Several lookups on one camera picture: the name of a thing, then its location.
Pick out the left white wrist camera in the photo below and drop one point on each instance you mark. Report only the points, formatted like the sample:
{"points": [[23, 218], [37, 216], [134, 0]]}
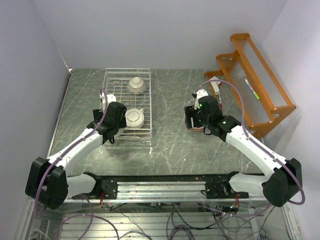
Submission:
{"points": [[106, 99]]}

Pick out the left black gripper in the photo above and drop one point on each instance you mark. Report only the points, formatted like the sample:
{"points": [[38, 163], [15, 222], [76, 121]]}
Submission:
{"points": [[97, 114]]}

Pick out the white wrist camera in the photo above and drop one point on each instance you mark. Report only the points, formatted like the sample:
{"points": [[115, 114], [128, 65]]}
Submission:
{"points": [[197, 95], [106, 99]]}

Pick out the aluminium mounting rail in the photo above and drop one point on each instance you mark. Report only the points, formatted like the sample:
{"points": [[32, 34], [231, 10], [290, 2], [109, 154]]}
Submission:
{"points": [[158, 188]]}

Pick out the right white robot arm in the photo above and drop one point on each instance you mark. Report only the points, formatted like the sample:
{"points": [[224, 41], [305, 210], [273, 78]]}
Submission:
{"points": [[281, 179]]}

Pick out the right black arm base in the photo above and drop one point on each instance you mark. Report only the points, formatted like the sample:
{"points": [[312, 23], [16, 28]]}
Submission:
{"points": [[217, 186]]}

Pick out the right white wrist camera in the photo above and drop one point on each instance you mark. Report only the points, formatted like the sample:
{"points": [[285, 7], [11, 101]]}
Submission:
{"points": [[197, 95]]}

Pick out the green tipped marker pen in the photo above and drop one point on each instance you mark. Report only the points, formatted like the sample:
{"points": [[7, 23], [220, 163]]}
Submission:
{"points": [[252, 89]]}

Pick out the red marker pen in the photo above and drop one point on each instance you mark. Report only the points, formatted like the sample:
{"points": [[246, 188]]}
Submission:
{"points": [[219, 99]]}

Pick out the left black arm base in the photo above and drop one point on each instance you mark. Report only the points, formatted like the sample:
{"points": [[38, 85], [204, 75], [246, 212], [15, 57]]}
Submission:
{"points": [[92, 186]]}

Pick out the orange wooden shelf rack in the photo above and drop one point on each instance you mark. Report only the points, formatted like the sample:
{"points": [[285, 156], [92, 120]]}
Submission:
{"points": [[246, 62]]}

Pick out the white handled soup bowl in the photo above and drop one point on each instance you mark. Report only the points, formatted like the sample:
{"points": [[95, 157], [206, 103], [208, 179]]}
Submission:
{"points": [[135, 118]]}

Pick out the white red eraser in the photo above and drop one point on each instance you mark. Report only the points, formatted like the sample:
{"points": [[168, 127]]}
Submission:
{"points": [[215, 83]]}

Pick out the white wire dish rack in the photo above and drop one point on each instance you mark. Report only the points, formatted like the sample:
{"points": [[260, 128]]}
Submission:
{"points": [[116, 82]]}

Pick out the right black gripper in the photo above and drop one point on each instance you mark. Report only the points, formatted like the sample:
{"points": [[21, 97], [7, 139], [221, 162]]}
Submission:
{"points": [[189, 110]]}

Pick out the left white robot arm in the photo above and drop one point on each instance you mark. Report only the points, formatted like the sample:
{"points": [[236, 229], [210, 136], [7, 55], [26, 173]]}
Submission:
{"points": [[50, 182]]}

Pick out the red patterned bowl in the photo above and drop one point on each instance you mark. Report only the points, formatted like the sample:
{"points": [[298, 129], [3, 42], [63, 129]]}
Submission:
{"points": [[194, 130]]}

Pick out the beige patterned bowl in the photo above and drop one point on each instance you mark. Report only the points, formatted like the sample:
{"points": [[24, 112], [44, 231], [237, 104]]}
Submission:
{"points": [[136, 85]]}

